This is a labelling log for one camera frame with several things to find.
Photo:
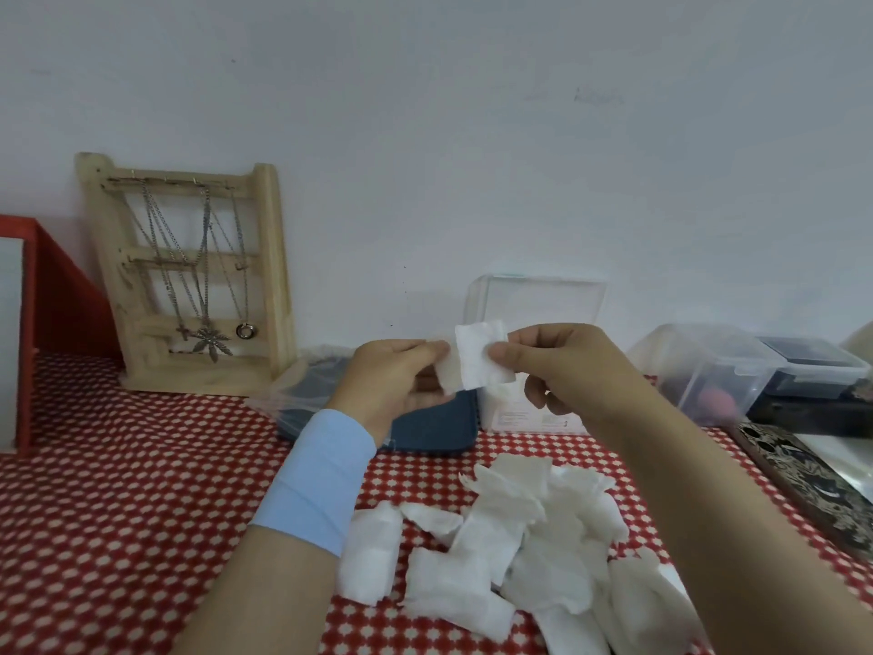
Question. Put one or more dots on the person's right hand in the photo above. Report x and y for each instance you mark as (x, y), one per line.
(580, 375)

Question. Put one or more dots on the person's left hand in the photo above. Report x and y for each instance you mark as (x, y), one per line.
(382, 395)

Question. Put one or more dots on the clear cotton pad box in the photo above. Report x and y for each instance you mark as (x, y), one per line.
(545, 303)

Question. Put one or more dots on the clear plastic bag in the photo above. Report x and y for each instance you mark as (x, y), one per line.
(286, 395)

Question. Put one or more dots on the white cloth square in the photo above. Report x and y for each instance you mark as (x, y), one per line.
(474, 358)

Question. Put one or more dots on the pile of white cotton pads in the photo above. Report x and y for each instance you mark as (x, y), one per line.
(532, 538)

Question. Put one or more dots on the person's left forearm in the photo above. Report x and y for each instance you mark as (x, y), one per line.
(259, 600)

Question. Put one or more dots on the person's right forearm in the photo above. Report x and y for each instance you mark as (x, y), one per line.
(723, 532)

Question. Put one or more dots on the black tray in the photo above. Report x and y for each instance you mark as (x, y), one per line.
(818, 416)

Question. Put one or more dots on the dark blue pouch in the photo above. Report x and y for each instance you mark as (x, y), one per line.
(436, 429)

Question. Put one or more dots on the light blue wristband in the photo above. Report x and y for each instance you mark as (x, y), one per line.
(317, 484)

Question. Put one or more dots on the clear lidded plastic container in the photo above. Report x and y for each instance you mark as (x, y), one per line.
(709, 354)

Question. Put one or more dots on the pink makeup sponge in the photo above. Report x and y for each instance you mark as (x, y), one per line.
(716, 403)

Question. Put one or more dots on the wooden jewelry stand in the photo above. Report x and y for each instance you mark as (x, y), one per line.
(273, 279)

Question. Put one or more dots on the clear container with black contents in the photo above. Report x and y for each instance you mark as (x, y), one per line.
(815, 364)

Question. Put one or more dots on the phone with patterned case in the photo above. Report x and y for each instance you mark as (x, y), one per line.
(811, 484)

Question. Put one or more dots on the red checkered tablecloth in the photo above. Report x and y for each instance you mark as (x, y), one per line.
(136, 511)

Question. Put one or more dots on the beige plastic tub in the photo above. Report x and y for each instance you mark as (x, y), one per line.
(861, 344)

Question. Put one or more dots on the red framed mirror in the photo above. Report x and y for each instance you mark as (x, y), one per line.
(61, 306)

